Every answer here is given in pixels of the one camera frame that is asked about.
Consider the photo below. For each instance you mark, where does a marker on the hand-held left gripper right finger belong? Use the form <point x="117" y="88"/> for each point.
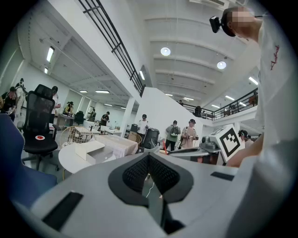
<point x="205" y="197"/>

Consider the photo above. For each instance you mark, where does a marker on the blue fabric chair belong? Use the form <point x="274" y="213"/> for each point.
<point x="18" y="162"/>

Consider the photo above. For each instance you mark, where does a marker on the pink checked tablecloth table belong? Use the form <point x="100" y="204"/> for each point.
<point x="116" y="145"/>

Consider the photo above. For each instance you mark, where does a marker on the black stair railing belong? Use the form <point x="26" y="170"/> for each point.
<point x="138" y="83"/>

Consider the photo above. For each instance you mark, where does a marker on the person's head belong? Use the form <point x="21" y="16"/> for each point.
<point x="244" y="23"/>

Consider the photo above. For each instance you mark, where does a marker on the white counter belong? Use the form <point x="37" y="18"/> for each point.
<point x="86" y="124"/>

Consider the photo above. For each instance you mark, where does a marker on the cardboard box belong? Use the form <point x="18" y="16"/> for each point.
<point x="90" y="147"/>

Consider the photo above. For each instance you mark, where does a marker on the person's right forearm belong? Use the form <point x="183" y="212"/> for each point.
<point x="246" y="153"/>

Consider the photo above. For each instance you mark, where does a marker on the white desk with shelf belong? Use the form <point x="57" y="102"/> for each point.
<point x="81" y="131"/>

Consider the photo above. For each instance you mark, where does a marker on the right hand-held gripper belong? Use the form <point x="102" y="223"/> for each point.
<point x="229" y="144"/>

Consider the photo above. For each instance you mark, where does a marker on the grey desk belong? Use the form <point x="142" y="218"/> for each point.
<point x="64" y="119"/>

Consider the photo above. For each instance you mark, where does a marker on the small white table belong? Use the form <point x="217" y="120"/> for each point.
<point x="114" y="132"/>

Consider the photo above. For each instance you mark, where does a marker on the black balcony railing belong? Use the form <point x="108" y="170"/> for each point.
<point x="223" y="111"/>

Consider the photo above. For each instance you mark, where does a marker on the floral round cushion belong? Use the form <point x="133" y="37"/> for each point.
<point x="67" y="145"/>

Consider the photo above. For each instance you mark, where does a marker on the white round table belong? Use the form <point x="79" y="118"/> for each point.
<point x="69" y="158"/>

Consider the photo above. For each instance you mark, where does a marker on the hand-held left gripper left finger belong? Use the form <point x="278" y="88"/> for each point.
<point x="97" y="186"/>

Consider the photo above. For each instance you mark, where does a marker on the round ceiling lamp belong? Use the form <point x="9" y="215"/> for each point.
<point x="165" y="51"/>
<point x="221" y="65"/>

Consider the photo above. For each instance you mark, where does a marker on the white plate with red fruit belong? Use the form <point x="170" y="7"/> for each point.
<point x="40" y="137"/>

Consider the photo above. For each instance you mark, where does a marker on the ceiling tube light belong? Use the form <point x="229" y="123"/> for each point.
<point x="50" y="54"/>
<point x="253" y="81"/>
<point x="142" y="75"/>

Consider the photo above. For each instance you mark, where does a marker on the black mesh office chair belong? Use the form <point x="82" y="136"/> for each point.
<point x="38" y="109"/>

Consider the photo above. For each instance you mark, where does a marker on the black swivel chair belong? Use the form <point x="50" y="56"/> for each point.
<point x="79" y="117"/>

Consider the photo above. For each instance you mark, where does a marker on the black head-worn camera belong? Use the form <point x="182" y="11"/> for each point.
<point x="215" y="24"/>

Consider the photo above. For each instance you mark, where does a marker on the person's white shirt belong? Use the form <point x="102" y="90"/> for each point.
<point x="274" y="104"/>

